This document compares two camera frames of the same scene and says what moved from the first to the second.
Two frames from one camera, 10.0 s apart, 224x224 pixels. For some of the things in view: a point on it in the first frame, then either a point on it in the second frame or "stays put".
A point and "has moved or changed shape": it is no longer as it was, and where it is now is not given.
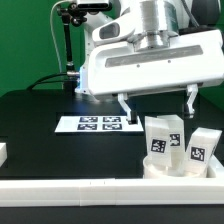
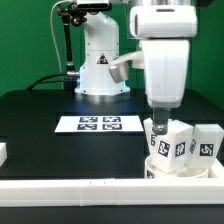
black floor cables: (48, 81) stays put
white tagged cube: (176, 144) -> (149, 136)
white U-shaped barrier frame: (112, 191) stays put
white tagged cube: (158, 141) has moved or changed shape
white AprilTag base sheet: (98, 124) stays put
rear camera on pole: (94, 4) stays put
